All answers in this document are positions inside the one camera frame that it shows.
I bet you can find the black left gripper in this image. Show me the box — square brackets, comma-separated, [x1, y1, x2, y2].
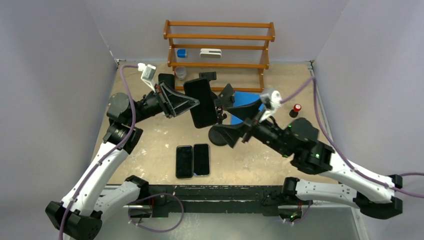
[128, 80, 199, 126]

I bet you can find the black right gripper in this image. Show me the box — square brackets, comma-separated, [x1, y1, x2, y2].
[212, 99, 294, 158]

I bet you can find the black phone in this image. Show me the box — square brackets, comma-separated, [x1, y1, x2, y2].
[183, 78, 218, 129]
[158, 73, 175, 90]
[193, 143, 210, 176]

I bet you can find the black round-base phone stand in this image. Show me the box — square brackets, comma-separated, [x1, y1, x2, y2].
[198, 71, 217, 81]

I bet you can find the black smartphone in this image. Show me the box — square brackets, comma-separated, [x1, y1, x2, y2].
[175, 145, 194, 179]

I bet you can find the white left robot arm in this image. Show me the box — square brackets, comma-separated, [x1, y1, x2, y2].
[45, 83, 200, 240]

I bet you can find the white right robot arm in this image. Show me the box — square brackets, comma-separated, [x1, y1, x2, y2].
[213, 100, 403, 220]

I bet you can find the black phone on white stand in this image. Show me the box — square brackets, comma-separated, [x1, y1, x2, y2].
[158, 73, 175, 90]

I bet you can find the blue rectangular mat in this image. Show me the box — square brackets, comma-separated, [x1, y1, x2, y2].
[230, 91, 260, 125]

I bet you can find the clear plastic cup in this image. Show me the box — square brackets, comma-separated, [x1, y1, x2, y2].
[174, 66, 187, 81]

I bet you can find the blue small box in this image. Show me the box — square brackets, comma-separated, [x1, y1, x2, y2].
[176, 48, 188, 59]

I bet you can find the white rectangular device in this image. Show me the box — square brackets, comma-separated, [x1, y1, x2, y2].
[199, 48, 222, 59]

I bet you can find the red capped black bottle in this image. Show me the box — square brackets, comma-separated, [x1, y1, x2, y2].
[289, 104, 302, 118]

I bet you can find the orange wooden shelf rack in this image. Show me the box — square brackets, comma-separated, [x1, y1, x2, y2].
[163, 20, 276, 93]

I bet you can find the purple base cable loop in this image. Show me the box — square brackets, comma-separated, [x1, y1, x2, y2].
[127, 193, 185, 234]

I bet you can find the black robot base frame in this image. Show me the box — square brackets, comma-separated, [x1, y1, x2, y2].
[126, 184, 299, 218]

